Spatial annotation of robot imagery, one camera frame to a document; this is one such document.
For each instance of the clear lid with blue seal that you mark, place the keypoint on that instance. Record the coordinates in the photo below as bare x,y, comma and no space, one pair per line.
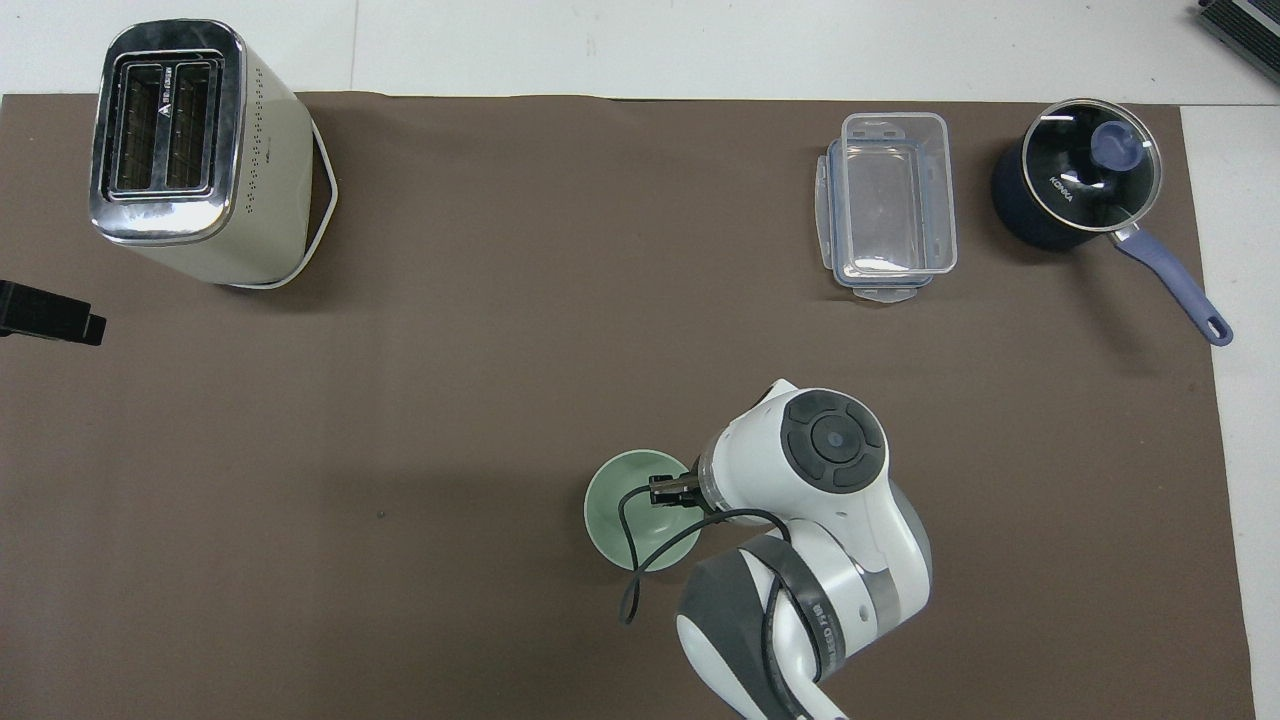
826,215

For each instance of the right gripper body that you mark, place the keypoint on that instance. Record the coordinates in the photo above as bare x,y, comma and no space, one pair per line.
686,491

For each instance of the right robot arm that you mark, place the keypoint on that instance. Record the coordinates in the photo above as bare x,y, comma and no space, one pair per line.
850,520

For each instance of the green bowl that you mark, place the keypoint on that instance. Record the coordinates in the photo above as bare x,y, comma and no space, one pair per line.
610,500

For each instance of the cream and chrome toaster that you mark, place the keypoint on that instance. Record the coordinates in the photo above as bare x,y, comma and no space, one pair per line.
255,190

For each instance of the dark grey device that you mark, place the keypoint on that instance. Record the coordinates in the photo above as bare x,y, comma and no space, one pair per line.
1245,22

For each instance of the dark blue saucepan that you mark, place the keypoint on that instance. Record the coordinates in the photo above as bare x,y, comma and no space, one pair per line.
1025,215

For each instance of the black stand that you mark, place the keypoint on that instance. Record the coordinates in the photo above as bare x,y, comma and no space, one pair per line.
45,312

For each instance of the glass lid with blue knob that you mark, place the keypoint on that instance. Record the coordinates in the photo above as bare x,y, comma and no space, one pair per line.
1075,165

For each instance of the clear plastic container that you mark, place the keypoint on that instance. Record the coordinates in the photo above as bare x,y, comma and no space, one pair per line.
895,200

